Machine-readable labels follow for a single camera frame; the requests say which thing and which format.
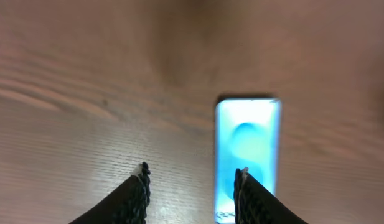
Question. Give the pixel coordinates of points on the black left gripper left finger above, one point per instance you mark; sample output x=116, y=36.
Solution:
x=126, y=204

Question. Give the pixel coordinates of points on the blue Galaxy smartphone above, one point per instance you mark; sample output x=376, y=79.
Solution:
x=246, y=135

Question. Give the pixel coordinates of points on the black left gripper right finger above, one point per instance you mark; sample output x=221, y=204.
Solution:
x=256, y=205

